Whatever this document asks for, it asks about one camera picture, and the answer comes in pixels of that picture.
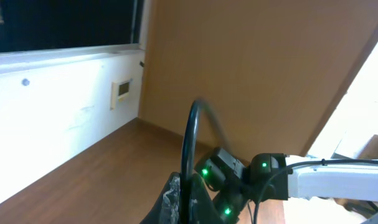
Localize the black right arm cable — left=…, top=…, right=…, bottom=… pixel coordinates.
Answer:
left=252, top=158, right=378, bottom=224

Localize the dark window with frame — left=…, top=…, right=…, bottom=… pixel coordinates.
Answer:
left=0, top=0, right=152, bottom=75

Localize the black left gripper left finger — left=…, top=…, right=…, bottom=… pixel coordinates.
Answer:
left=140, top=172, right=181, bottom=224

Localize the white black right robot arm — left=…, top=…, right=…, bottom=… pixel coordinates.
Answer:
left=195, top=147, right=378, bottom=223

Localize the white wall control panel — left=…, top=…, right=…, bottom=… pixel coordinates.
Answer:
left=110, top=78, right=133, bottom=110

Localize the black cable bundle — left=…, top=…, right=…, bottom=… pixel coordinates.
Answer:
left=179, top=98, right=233, bottom=224

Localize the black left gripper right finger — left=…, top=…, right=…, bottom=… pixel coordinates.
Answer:
left=188, top=174, right=223, bottom=224

